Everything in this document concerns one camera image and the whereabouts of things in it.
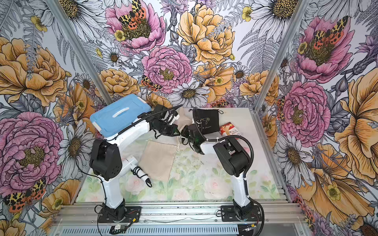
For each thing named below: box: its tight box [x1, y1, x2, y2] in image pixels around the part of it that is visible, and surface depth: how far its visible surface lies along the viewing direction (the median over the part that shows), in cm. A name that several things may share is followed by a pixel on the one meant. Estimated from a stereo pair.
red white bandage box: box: [219, 121, 242, 138], surface depth 107 cm
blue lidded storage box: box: [89, 93, 153, 138], surface depth 96 cm
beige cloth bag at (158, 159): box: [138, 138, 180, 182], surface depth 96 cm
